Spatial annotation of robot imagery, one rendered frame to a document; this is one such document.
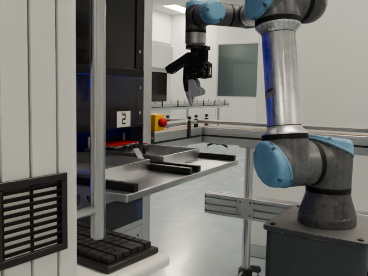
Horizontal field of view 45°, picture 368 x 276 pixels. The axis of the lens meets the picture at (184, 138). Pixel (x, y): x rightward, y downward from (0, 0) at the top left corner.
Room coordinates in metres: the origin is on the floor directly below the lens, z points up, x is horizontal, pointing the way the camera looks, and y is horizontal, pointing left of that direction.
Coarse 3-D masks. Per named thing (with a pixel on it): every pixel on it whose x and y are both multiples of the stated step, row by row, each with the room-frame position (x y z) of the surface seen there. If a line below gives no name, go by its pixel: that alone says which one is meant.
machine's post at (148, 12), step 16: (144, 0) 1.81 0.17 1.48; (144, 16) 1.81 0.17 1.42; (144, 32) 1.81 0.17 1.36; (144, 48) 1.81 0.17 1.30; (144, 64) 1.81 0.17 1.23; (144, 80) 1.81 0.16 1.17; (144, 96) 1.81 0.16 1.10; (144, 112) 1.82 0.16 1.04; (144, 128) 1.82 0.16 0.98; (144, 208) 1.82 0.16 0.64; (144, 224) 1.82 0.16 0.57
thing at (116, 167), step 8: (80, 152) 1.52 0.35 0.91; (80, 160) 1.52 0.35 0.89; (88, 160) 1.50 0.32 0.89; (112, 160) 1.45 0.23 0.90; (120, 160) 1.43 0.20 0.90; (128, 160) 1.42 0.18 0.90; (136, 160) 1.40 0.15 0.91; (144, 160) 1.36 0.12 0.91; (80, 168) 1.38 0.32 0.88; (88, 168) 1.39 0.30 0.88; (112, 168) 1.22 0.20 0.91; (120, 168) 1.25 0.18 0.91; (128, 168) 1.28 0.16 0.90; (136, 168) 1.32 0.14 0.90; (144, 168) 1.36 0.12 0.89; (112, 176) 1.22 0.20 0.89; (120, 176) 1.25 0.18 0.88
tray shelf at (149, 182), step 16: (192, 160) 1.60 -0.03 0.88; (208, 160) 1.61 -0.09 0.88; (224, 160) 1.62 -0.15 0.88; (128, 176) 1.28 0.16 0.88; (144, 176) 1.28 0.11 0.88; (160, 176) 1.29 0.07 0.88; (176, 176) 1.29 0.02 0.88; (192, 176) 1.33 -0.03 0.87; (80, 192) 1.11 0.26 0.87; (112, 192) 1.07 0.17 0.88; (128, 192) 1.07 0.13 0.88; (144, 192) 1.11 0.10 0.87
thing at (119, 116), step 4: (120, 112) 1.67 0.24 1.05; (124, 112) 1.70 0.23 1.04; (128, 112) 1.72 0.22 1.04; (120, 116) 1.67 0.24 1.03; (124, 116) 1.70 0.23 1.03; (128, 116) 1.72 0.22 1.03; (120, 120) 1.67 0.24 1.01; (124, 120) 1.70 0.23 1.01; (128, 120) 1.72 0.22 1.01; (120, 124) 1.68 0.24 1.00; (124, 124) 1.70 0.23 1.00; (128, 124) 1.72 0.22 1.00
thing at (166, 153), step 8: (88, 152) 1.61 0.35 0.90; (112, 152) 1.56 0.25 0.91; (120, 152) 1.54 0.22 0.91; (152, 152) 1.78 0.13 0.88; (160, 152) 1.76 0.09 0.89; (168, 152) 1.74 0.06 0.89; (176, 152) 1.72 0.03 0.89; (184, 152) 1.58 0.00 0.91; (192, 152) 1.63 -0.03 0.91; (160, 160) 1.46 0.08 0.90; (168, 160) 1.48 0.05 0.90; (176, 160) 1.53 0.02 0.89; (184, 160) 1.58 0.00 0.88
